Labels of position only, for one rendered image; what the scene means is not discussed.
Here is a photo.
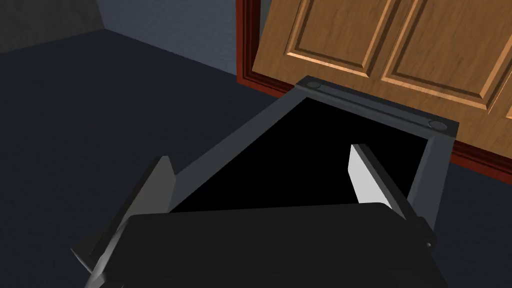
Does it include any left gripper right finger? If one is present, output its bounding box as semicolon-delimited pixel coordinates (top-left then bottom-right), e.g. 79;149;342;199
347;143;438;253

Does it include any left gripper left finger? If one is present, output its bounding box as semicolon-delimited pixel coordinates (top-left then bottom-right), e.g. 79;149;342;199
70;155;177;288

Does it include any brown panelled wooden door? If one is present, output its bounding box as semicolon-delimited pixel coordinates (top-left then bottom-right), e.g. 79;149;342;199
251;0;512;162

